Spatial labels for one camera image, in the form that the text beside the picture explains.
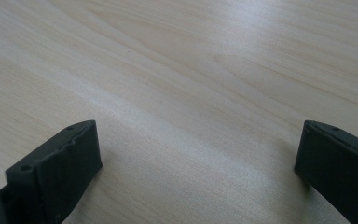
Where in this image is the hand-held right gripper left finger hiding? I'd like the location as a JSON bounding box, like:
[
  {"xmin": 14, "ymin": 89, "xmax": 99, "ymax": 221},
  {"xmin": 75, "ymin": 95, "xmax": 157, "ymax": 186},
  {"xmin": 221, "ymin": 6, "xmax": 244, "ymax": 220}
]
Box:
[{"xmin": 0, "ymin": 119, "xmax": 103, "ymax": 224}]

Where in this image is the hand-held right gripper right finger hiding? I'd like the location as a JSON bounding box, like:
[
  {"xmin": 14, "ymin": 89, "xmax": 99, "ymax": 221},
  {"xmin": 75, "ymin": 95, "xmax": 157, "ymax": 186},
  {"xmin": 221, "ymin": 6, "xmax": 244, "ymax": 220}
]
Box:
[{"xmin": 294, "ymin": 119, "xmax": 358, "ymax": 224}]

